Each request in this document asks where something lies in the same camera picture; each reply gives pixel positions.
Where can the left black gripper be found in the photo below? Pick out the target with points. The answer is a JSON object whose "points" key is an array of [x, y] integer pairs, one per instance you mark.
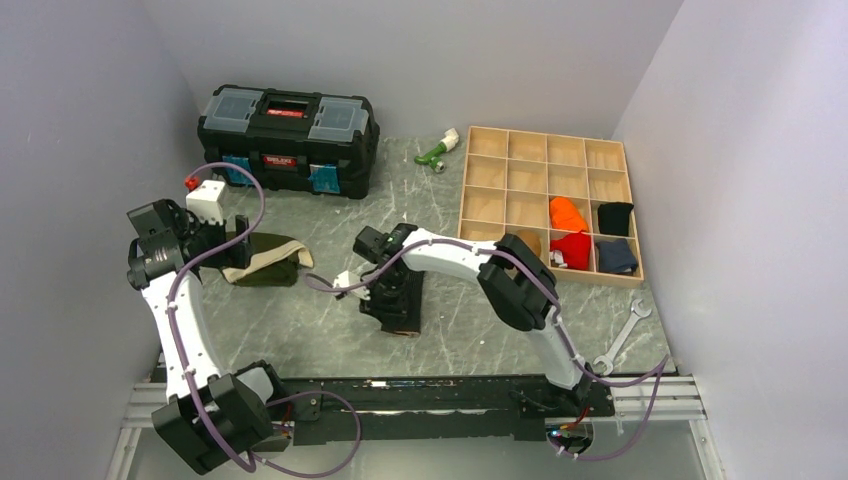
{"points": [[237, 255]]}

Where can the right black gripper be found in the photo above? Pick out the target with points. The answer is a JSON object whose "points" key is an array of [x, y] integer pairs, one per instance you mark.
{"points": [[367, 292]]}

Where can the black striped underwear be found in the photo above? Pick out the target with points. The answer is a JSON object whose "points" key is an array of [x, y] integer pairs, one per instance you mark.
{"points": [[410, 326]]}

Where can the wooden compartment tray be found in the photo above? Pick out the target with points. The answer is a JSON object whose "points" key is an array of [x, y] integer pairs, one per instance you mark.
{"points": [[511, 176]]}

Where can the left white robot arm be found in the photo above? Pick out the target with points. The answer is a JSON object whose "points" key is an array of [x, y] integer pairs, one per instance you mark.
{"points": [[211, 416]]}

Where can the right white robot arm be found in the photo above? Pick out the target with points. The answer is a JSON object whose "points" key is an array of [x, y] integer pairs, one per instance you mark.
{"points": [[519, 287]]}

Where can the olive green underwear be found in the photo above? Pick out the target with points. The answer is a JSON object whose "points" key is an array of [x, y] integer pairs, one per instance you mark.
{"points": [[276, 262]]}

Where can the brown rolled underwear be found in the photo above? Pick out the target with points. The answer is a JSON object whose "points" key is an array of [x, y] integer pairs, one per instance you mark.
{"points": [[532, 240]]}

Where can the orange rolled underwear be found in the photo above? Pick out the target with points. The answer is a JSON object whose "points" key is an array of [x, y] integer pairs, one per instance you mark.
{"points": [[564, 215]]}

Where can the red rolled underwear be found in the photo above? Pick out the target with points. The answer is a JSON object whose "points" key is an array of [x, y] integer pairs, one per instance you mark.
{"points": [[571, 251]]}

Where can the navy blue rolled underwear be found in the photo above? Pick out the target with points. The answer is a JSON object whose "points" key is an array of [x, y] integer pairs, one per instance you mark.
{"points": [[616, 257]]}

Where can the black rolled underwear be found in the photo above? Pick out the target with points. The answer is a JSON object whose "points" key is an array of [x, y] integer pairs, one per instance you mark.
{"points": [[614, 218]]}

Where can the black plastic toolbox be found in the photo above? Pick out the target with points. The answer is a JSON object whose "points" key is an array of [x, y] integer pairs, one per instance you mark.
{"points": [[285, 140]]}

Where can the green and white pipe fitting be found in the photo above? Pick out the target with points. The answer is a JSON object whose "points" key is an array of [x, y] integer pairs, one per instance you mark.
{"points": [[432, 158]]}

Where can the silver wrench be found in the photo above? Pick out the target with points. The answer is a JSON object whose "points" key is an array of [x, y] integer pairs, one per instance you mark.
{"points": [[638, 312]]}

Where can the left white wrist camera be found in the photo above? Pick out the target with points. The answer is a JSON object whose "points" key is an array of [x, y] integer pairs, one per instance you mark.
{"points": [[204, 199]]}

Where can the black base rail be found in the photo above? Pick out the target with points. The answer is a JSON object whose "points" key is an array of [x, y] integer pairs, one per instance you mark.
{"points": [[521, 407]]}

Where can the aluminium frame rail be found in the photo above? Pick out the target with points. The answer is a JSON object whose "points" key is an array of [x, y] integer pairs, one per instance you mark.
{"points": [[142, 404]]}

